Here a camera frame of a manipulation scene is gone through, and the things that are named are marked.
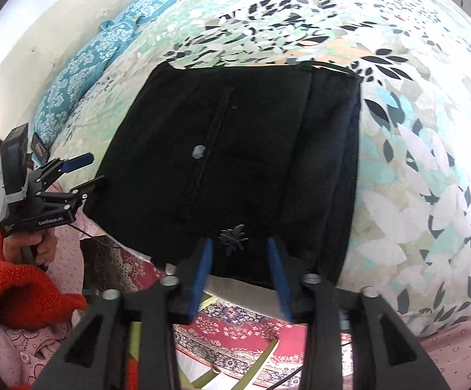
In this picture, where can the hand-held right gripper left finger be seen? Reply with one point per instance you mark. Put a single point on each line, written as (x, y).
(199, 280)

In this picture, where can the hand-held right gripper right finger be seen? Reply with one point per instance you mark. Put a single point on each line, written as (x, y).
(278, 280)

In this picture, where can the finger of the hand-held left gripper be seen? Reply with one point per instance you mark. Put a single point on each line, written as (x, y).
(77, 161)
(85, 189)

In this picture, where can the black pants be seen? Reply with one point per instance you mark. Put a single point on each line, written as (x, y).
(239, 150)

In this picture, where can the person's left forearm red sleeve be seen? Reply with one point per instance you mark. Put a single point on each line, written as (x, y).
(16, 288)

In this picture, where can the person's left hand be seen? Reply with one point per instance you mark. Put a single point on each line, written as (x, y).
(46, 248)

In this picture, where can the red patterned rug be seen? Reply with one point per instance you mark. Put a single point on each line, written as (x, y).
(235, 333)

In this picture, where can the leaf print bedsheet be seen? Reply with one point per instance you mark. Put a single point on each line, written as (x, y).
(402, 170)

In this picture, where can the pink dotted clothing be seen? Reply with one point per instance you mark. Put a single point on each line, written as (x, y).
(463, 353)

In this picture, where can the yellow green frame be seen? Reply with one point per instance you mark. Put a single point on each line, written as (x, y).
(268, 353)

